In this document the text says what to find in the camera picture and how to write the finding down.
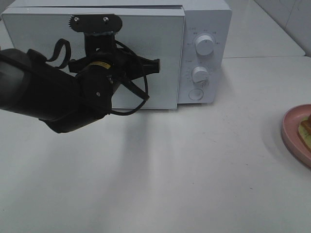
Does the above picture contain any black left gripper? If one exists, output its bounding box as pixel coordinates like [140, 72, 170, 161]
[69, 34, 160, 101]

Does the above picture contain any white microwave door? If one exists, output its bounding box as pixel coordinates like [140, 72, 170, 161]
[2, 7, 184, 109]

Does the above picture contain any white timer knob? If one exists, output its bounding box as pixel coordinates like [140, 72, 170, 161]
[191, 67, 209, 83]

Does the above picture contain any round white door release button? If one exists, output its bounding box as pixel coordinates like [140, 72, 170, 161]
[189, 89, 204, 100]

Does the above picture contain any pink round plate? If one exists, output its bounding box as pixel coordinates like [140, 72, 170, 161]
[281, 104, 311, 167]

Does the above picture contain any toast sandwich with filling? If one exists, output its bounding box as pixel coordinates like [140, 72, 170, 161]
[298, 116, 311, 150]

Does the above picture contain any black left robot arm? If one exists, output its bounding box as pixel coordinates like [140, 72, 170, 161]
[0, 33, 160, 133]

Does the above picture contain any upper white power knob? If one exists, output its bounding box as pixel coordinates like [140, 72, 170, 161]
[195, 34, 215, 56]

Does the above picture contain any white microwave oven body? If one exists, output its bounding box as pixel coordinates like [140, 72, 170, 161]
[1, 0, 232, 105]

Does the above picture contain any black left camera cable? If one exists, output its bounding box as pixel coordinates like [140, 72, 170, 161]
[46, 38, 150, 116]

